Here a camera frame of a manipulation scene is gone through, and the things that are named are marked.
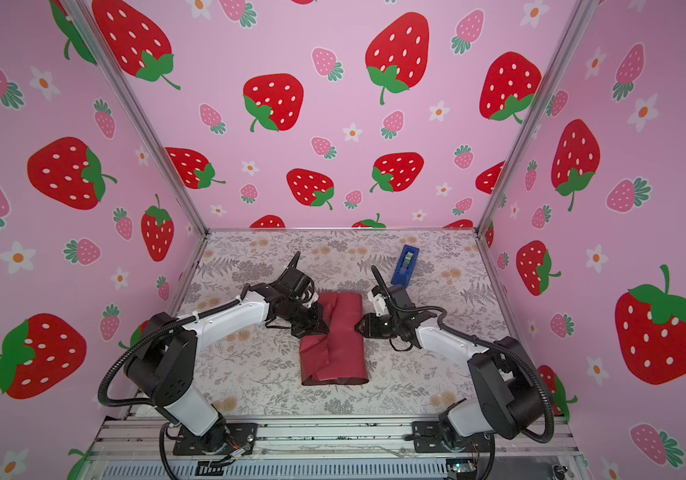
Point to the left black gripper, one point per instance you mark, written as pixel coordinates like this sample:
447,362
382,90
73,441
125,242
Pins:
318,323

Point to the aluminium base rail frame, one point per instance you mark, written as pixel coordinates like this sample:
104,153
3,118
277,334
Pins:
328,447

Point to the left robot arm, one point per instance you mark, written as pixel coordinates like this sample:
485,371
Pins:
162,363

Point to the maroon wrapping paper sheet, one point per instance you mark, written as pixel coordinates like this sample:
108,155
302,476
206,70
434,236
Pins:
337,358

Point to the blue tape dispenser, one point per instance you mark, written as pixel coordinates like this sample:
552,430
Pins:
405,266

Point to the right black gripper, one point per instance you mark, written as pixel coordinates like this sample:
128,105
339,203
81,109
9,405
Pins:
367,326

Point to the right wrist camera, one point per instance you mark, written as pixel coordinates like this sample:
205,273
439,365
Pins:
378,302

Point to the floral table mat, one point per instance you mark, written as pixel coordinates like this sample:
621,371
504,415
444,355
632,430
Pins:
256,371

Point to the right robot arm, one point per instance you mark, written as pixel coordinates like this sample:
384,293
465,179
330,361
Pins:
511,399

